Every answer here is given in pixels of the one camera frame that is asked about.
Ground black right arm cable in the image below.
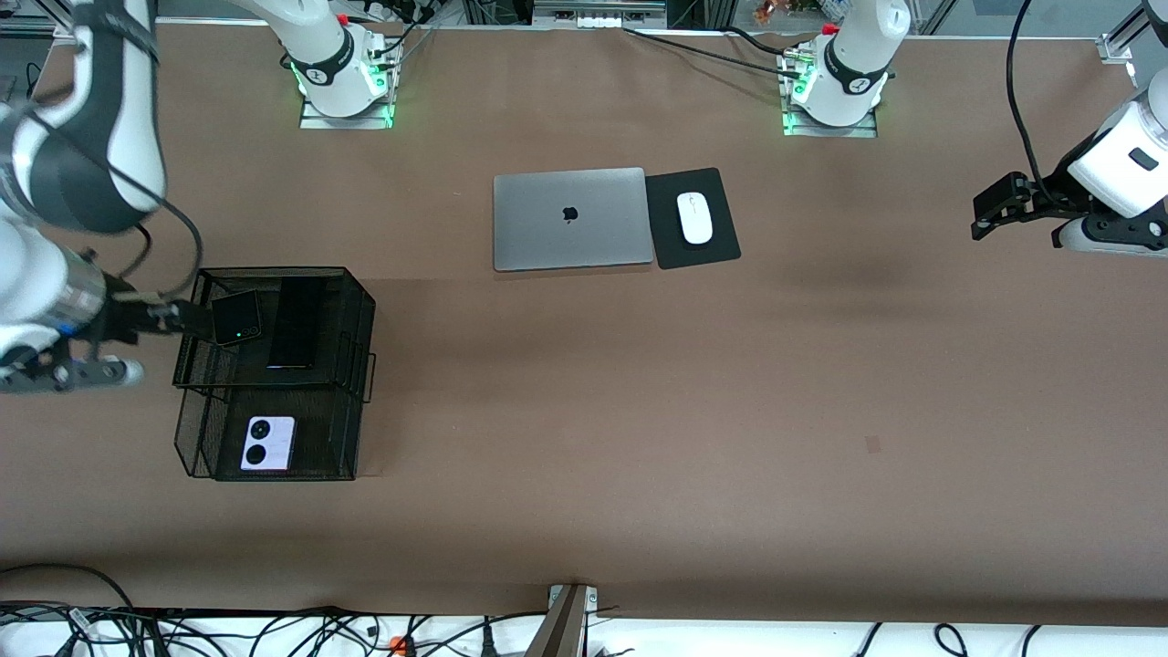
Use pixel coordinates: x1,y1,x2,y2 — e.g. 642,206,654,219
18,91,203,302

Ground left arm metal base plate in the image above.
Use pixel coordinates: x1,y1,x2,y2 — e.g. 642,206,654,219
782,105,879,140

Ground black mouse pad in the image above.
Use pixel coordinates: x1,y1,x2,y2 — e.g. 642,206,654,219
644,167,742,271

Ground aluminium frame profile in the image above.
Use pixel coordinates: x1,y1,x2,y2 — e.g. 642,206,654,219
0,11,78,42
1098,0,1168,65

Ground grey closed laptop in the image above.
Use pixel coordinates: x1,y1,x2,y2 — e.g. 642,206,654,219
493,167,656,273

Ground aluminium camera mount post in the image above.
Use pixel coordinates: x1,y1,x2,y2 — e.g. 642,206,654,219
525,584,600,657

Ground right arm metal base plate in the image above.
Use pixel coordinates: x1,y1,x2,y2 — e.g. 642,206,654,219
299,91,396,130

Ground black base cable bundle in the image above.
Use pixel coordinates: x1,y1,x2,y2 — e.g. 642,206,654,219
360,0,439,65

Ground lavender flip phone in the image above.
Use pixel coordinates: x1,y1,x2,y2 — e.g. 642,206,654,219
240,415,297,473

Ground black wire mesh tray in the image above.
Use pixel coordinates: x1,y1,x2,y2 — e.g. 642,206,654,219
172,266,377,482

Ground white computer mouse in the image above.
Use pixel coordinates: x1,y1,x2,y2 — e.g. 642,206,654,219
676,192,714,245

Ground black table cable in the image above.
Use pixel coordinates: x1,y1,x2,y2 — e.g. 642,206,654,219
623,27,799,69
725,26,804,56

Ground tangled black floor cables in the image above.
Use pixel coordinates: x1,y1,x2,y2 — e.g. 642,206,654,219
0,602,548,657

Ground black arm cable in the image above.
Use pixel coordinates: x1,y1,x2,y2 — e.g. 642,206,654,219
18,91,203,302
1006,0,1050,193

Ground white power strip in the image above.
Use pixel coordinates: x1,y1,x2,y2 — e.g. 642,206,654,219
534,0,667,28

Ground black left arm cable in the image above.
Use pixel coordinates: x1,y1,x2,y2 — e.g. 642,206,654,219
1006,0,1050,193

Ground small black flip phone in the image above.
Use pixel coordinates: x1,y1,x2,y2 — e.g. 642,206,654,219
211,289,262,346

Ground long black slab phone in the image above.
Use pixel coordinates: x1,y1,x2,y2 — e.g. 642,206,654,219
266,276,323,371

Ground thick grey floor cable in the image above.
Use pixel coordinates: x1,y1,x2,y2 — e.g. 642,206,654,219
0,563,138,621

